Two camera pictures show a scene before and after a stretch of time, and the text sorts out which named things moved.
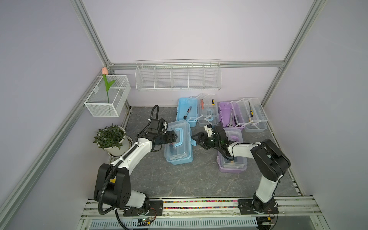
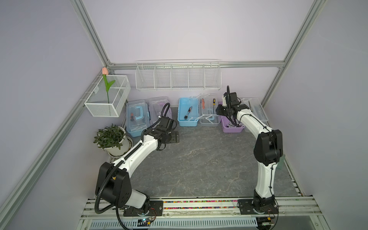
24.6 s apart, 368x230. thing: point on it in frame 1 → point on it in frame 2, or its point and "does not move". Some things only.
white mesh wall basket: [108, 98] does not move
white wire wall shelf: [178, 74] does not move
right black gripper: [199, 138] → [218, 109]
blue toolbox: [202, 109] does not move
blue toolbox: [181, 152] → [137, 119]
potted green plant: [112, 139] does not move
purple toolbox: [238, 163] → [158, 107]
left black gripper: [170, 137] does not move
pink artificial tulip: [105, 72] does not move
